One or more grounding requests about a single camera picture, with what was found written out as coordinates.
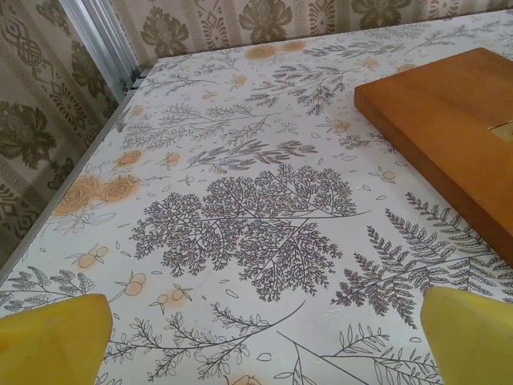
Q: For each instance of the orange-brown wooden board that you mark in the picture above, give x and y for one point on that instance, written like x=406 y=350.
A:
x=441 y=120

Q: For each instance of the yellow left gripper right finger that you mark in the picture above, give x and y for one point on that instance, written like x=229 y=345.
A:
x=473 y=341

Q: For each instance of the aluminium frame post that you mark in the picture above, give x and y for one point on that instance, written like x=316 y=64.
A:
x=100 y=40

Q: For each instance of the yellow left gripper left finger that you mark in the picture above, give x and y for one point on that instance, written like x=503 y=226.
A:
x=48 y=345

